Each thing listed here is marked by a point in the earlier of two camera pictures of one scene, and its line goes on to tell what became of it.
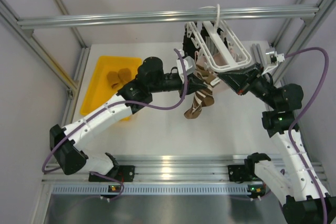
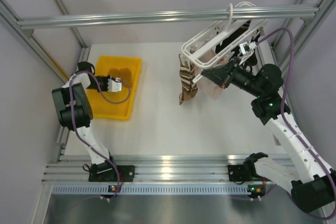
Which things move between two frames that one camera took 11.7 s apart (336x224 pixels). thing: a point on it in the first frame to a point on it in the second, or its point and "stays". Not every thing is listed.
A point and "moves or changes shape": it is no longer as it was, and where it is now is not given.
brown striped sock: x=203 y=97 moves or changes shape
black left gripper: x=193 y=84 to x=106 y=78
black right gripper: x=239 y=81 to x=221 y=76
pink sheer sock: x=219 y=58 to x=206 y=55
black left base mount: x=125 y=173 stays
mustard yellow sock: x=125 y=74 stays
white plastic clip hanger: x=218 y=46 moves or changes shape
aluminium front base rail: x=171 y=168 stays
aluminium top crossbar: x=167 y=17 stays
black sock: x=205 y=33 to x=232 y=36
